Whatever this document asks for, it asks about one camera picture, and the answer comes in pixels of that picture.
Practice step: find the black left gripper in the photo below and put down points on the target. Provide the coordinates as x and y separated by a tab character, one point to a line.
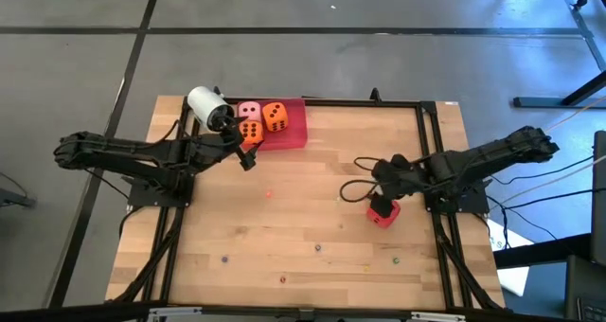
220	142

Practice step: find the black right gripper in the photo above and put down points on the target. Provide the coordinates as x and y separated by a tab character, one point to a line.
395	175

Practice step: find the orange foam die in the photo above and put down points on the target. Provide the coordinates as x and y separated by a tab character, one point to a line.
251	132
274	117

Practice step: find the magenta foam die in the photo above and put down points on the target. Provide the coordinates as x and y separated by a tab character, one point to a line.
384	220

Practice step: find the pale pink foam die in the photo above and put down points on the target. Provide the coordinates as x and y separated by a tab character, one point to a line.
249	111

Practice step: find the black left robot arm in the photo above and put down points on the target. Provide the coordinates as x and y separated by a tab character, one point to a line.
118	154

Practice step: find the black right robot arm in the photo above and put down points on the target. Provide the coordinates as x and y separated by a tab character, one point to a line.
497	151

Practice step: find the pink translucent plastic bin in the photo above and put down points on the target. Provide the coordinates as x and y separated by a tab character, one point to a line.
293	132

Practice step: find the white paper sheet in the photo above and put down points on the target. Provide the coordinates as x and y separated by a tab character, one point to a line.
511	274

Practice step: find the black floor stand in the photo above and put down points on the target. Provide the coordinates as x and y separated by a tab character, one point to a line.
544	101

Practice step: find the black panel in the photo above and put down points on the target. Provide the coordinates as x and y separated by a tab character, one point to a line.
599	194

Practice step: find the black box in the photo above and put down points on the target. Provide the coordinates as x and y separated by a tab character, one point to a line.
587	289

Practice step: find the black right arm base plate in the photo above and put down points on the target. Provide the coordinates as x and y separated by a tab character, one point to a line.
473	203

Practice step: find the black aluminium table frame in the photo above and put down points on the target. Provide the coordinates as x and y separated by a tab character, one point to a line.
331	102

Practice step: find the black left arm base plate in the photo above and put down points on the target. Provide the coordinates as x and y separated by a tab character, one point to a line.
142	196

